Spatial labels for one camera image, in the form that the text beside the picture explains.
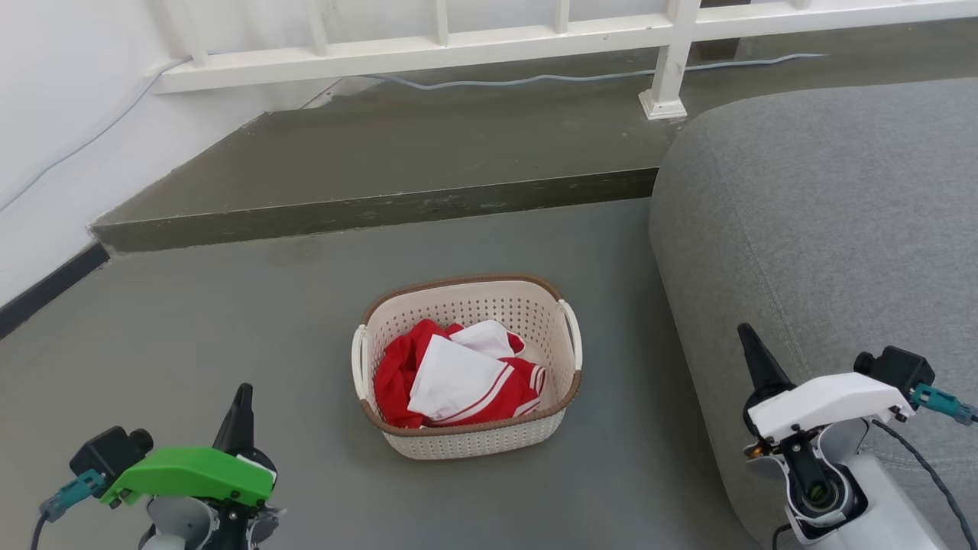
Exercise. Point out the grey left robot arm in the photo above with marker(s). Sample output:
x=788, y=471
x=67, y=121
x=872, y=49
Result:
x=179, y=523

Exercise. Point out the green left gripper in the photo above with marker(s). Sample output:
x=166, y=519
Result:
x=191, y=473

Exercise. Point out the black baseboard strip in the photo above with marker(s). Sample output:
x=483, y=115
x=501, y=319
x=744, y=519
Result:
x=46, y=289

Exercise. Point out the grey fabric sofa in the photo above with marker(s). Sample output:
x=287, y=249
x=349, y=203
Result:
x=825, y=206

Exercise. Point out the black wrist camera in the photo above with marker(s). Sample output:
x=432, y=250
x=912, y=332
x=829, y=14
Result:
x=898, y=370
x=107, y=452

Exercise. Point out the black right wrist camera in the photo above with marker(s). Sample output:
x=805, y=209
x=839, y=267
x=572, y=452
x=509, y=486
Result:
x=898, y=370

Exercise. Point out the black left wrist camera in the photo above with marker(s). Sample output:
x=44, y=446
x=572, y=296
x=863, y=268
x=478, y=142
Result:
x=107, y=452

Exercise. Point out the white wooden railing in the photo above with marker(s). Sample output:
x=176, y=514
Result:
x=443, y=47

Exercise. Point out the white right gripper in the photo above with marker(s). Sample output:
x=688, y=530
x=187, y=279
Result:
x=825, y=401

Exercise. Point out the cream perforated plastic laundry basket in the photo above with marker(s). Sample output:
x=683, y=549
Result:
x=474, y=443

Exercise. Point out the white garment with red stripes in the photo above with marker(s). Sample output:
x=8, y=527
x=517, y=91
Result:
x=452, y=376

